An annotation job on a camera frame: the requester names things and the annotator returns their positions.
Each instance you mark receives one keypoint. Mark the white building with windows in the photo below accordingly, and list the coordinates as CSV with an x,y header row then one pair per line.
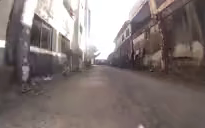
x,y
56,20

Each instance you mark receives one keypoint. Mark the dark pole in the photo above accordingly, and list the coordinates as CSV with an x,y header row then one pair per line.
x,y
19,50

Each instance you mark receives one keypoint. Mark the grey building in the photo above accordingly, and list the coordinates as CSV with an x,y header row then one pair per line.
x,y
123,43

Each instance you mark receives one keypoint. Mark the pile of rubble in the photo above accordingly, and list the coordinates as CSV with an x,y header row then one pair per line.
x,y
40,80

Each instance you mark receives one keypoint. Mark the weathered building with orange top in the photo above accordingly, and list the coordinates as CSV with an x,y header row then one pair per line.
x,y
183,33

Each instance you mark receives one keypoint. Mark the robot's own part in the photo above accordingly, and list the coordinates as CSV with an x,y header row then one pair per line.
x,y
141,126

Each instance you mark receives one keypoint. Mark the grey asphalt road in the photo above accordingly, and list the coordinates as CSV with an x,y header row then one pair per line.
x,y
106,100

